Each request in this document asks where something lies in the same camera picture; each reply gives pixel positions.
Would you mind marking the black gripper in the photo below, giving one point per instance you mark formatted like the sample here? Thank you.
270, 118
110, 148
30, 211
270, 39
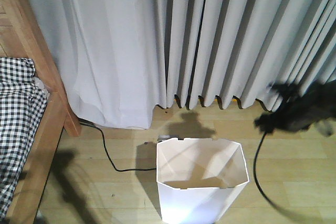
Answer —
280, 118

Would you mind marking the white plastic trash bin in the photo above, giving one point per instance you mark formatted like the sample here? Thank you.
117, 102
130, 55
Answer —
198, 178

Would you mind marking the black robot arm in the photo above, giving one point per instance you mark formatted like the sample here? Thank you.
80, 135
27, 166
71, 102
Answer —
298, 112

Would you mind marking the grey curtain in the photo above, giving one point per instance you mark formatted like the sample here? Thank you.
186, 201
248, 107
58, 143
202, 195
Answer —
118, 59

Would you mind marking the black white checkered blanket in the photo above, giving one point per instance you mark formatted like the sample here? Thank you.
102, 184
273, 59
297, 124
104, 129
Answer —
23, 103

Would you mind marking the wooden bed frame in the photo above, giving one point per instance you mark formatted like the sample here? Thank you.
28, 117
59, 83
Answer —
21, 37

